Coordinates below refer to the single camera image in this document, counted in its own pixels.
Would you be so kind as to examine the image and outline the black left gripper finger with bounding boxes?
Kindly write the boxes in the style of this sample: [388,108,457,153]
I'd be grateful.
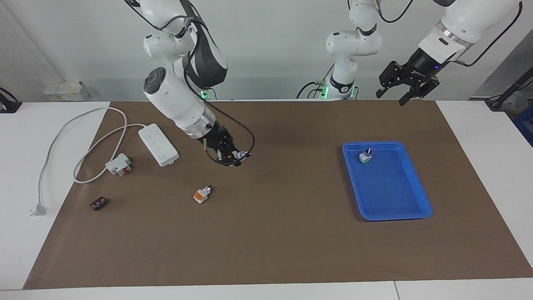
[376,61,411,99]
[399,76,440,106]

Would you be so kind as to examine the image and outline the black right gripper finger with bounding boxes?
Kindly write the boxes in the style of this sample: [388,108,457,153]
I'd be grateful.
[208,150,242,168]
[223,127,251,158]

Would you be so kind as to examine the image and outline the white power strip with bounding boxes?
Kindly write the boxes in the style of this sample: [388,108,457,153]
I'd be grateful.
[138,123,180,167]

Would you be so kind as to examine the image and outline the black pole stand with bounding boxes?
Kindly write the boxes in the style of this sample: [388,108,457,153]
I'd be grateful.
[485,69,533,111]

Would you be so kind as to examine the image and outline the brown table mat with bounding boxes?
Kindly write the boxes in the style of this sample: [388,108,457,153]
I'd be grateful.
[23,100,533,290]

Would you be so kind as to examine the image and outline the white red circuit breaker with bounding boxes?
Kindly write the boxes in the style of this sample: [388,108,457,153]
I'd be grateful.
[105,153,132,177]

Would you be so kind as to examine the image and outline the blue plastic tray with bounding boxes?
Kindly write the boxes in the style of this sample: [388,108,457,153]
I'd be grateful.
[342,141,433,221]

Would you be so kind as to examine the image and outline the blue crate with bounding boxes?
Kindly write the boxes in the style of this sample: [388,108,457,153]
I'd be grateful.
[513,104,533,146]

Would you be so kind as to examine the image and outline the white background boxes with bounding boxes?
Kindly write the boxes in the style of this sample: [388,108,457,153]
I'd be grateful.
[44,81,90,101]

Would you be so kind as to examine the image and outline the black clamp stand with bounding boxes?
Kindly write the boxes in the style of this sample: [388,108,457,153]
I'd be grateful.
[0,87,22,114]

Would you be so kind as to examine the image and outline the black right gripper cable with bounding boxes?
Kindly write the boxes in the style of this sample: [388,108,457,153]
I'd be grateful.
[183,62,255,168]

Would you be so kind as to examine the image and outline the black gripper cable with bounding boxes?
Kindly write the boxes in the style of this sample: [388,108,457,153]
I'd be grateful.
[454,2,523,67]
[183,62,255,168]

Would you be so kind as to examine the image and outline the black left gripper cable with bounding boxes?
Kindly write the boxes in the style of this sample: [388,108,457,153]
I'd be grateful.
[454,2,523,67]

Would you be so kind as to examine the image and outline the black base cable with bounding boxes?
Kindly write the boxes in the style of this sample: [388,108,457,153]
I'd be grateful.
[296,81,327,99]

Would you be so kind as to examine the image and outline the white power cable with plug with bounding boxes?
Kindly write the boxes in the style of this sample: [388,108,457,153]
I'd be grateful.
[29,107,146,217]

